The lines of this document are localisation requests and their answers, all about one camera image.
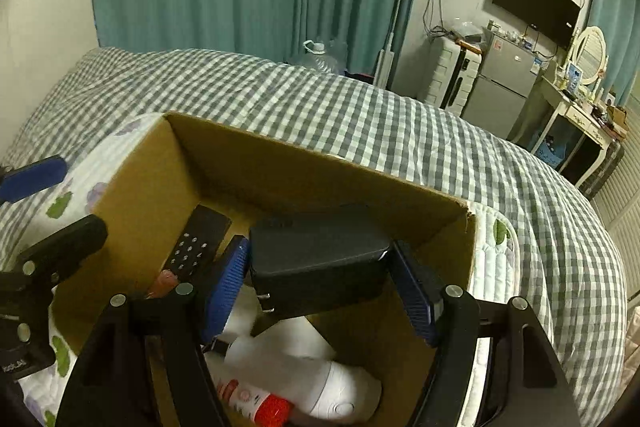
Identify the white louvered wardrobe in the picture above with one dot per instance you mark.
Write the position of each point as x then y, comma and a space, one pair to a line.
620, 207

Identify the white ribbed suitcase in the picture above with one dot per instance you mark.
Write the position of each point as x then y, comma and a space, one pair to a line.
437, 72

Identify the black remote control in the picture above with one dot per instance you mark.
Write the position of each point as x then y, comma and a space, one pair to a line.
200, 237

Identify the red packet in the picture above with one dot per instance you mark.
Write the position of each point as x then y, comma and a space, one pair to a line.
165, 282

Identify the blue patterned bag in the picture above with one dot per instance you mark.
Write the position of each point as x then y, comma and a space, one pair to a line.
550, 149

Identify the grey checkered duvet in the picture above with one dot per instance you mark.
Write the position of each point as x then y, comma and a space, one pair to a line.
350, 117

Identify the white dressing table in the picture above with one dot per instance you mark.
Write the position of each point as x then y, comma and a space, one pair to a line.
580, 117

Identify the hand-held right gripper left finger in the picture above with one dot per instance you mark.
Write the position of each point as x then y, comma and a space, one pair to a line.
225, 297

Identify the black wall television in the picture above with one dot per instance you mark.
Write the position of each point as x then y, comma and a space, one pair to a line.
537, 2

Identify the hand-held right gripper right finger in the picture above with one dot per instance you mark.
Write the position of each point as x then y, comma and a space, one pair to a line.
415, 297

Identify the white plastic bottle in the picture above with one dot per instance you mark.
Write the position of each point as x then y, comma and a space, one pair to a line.
345, 387

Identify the clear plastic bag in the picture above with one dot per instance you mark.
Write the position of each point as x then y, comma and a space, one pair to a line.
465, 29

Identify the white oval mirror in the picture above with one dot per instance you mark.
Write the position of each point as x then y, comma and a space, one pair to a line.
590, 52

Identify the white suitcase with dark trim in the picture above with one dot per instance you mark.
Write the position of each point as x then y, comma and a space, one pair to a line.
465, 77

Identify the white charger block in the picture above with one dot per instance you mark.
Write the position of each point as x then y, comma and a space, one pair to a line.
290, 339

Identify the white mop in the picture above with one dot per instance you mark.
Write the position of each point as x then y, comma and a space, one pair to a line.
392, 32

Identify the silver mini fridge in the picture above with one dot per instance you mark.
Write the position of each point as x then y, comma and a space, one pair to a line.
500, 92

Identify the dark ribbed suitcase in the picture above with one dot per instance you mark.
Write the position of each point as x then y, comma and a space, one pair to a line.
602, 172

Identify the cardboard box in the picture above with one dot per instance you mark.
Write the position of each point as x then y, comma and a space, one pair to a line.
280, 167

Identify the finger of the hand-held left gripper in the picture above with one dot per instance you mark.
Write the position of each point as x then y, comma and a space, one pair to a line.
65, 242
35, 179

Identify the small photo frame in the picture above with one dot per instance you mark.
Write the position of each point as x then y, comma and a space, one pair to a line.
576, 76

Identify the white tube with red cap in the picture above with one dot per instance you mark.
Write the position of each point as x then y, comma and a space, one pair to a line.
270, 412

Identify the large clear water jug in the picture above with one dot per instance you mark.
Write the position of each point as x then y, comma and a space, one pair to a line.
325, 57

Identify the small brown box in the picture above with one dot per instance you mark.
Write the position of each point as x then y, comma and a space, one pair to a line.
617, 116

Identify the black power adapter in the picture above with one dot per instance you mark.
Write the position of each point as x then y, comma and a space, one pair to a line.
320, 257

